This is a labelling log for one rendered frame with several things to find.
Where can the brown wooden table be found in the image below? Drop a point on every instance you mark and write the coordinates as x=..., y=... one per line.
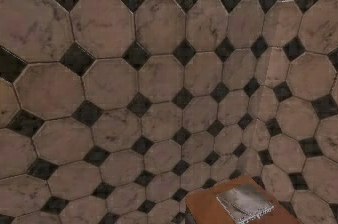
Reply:
x=204, y=208

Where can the grey book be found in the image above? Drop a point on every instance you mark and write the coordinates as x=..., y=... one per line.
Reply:
x=244, y=202

